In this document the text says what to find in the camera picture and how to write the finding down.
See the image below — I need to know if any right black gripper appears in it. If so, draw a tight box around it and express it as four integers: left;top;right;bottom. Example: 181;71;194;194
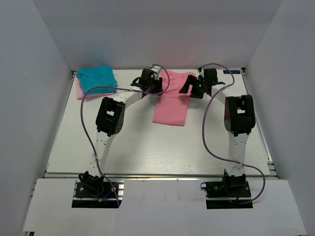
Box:
180;74;208;99

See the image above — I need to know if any pink t shirt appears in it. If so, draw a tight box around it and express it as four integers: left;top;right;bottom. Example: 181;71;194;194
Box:
75;72;118;100
153;70;195;126

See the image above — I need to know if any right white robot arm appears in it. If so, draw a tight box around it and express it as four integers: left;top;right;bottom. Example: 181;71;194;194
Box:
179;68;255;177

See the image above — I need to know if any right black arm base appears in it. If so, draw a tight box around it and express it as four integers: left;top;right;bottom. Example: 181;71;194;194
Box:
200;171;253;209

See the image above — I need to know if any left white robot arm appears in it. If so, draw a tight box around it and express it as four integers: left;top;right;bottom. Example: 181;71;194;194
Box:
88;65;162;177

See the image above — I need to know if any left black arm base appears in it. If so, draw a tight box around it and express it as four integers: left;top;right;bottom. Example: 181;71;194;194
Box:
71;172;124;209

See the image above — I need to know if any blue table label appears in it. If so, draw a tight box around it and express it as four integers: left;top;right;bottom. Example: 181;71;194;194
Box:
223;70;241;74

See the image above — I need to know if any folded teal t shirt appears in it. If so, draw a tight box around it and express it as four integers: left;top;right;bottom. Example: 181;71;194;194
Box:
76;65;118;95

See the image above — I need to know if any folded pink t shirt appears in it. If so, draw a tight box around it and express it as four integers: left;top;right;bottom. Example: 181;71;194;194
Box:
75;72;118;100

